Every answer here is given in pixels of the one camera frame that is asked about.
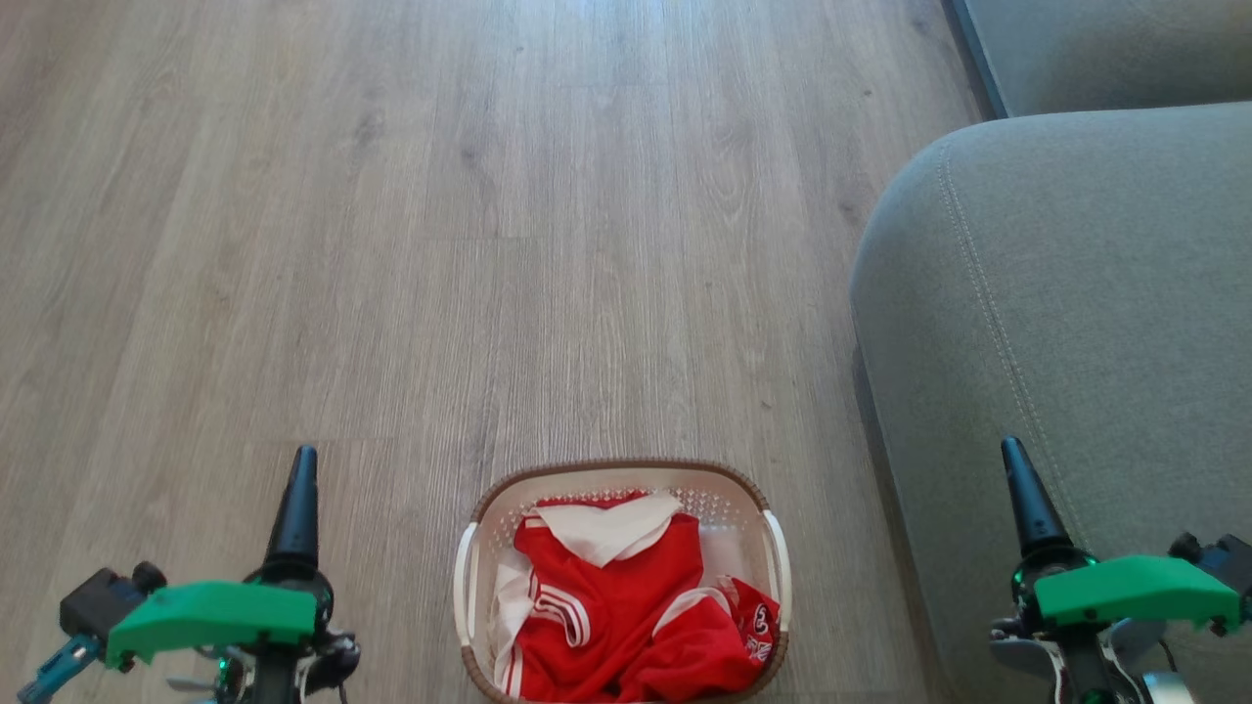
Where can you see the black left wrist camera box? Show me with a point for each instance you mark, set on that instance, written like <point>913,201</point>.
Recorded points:
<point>98,601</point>

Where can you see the white woven-rim laundry basket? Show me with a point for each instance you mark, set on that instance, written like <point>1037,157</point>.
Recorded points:
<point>773,557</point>

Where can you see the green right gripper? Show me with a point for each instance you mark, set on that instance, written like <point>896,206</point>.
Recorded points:
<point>1135,589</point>

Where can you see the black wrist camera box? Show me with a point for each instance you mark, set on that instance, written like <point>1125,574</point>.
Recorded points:
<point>1218,559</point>
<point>98,601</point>

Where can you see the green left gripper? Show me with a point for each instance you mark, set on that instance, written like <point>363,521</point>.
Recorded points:
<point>215,614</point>

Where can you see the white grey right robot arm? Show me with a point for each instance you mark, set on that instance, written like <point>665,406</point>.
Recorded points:
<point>1086,670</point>

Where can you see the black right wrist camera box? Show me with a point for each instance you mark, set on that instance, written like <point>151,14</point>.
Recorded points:
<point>1218,559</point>

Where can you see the red and white shirt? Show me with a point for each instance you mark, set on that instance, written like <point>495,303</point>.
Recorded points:
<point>626,606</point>

